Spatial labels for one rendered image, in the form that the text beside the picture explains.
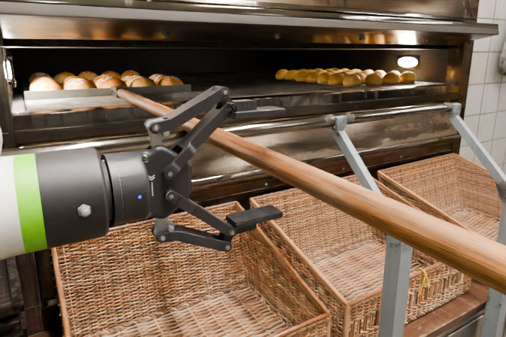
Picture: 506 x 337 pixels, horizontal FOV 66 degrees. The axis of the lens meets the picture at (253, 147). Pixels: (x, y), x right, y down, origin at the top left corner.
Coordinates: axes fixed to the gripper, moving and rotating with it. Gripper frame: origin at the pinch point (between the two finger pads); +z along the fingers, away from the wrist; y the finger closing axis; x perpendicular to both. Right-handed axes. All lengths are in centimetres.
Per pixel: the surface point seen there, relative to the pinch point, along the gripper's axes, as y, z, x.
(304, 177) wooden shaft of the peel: -0.7, -1.1, 8.5
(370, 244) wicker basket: 60, 84, -57
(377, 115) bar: 2, 54, -31
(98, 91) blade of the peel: -1, -5, -100
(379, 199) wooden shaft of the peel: -1.3, -0.3, 18.2
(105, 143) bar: 1.8, -15.1, -30.7
